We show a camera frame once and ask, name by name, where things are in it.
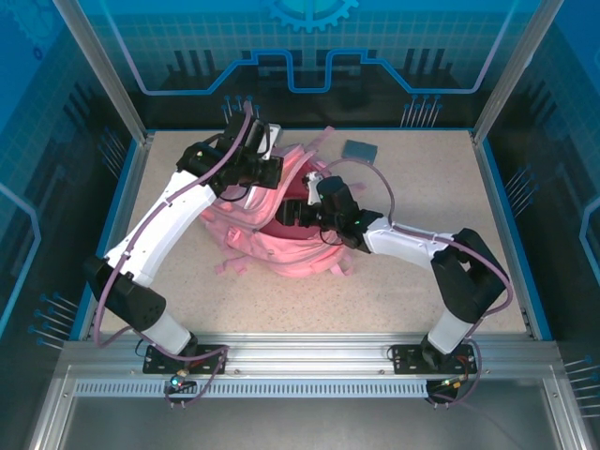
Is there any aluminium frame post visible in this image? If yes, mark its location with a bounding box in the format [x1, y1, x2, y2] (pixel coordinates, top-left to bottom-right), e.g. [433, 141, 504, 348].
[471, 0, 549, 145]
[52, 0, 155, 145]

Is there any slotted grey cable duct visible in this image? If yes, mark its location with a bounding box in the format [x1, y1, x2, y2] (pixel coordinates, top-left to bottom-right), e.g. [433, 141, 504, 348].
[73, 380, 430, 399]

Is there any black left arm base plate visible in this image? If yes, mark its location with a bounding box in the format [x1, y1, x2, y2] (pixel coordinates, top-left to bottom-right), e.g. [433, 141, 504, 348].
[142, 344, 230, 375]

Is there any wide blue printed panel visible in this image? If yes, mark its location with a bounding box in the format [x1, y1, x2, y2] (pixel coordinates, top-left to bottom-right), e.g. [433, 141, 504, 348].
[74, 0, 524, 130]

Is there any pink school backpack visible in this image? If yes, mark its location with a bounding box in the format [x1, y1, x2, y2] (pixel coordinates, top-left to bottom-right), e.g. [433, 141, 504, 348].
[199, 125, 368, 281]

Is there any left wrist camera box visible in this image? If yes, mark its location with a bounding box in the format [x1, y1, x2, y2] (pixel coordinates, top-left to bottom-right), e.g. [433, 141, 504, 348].
[259, 122, 283, 163]

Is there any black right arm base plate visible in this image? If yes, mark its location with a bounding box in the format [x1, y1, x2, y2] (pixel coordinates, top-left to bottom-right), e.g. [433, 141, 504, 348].
[387, 343, 479, 375]

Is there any grey metal lower tray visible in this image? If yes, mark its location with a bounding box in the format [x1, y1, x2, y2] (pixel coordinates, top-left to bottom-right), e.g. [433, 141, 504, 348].
[25, 364, 594, 450]

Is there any blue printed side panel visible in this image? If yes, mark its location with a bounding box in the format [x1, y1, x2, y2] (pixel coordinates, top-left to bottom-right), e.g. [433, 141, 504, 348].
[482, 0, 600, 376]
[0, 0, 142, 351]

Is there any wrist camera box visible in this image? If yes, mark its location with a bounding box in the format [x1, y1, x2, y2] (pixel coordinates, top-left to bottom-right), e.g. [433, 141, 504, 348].
[303, 172, 325, 206]
[259, 122, 283, 163]

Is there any aluminium profile rail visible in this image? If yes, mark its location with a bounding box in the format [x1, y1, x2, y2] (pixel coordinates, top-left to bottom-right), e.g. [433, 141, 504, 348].
[60, 331, 562, 382]

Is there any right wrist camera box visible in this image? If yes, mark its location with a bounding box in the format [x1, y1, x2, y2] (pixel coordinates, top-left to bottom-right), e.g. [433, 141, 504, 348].
[303, 172, 325, 206]

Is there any small circuit board with light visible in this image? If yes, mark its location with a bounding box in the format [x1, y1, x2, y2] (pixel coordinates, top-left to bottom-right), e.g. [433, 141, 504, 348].
[169, 369, 197, 394]
[438, 376, 471, 393]

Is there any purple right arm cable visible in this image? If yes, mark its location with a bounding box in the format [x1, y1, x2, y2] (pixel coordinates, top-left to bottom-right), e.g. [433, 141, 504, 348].
[325, 157, 512, 410]

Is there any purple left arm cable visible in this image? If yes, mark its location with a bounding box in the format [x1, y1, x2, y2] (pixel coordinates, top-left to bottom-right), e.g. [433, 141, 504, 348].
[93, 98, 230, 410]

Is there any grey-blue flat pouch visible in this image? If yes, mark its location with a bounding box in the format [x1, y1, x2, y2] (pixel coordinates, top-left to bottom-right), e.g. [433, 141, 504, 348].
[341, 139, 379, 166]

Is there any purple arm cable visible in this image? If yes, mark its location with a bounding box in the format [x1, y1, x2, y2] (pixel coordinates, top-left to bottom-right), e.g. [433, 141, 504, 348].
[93, 98, 230, 410]
[325, 157, 512, 410]

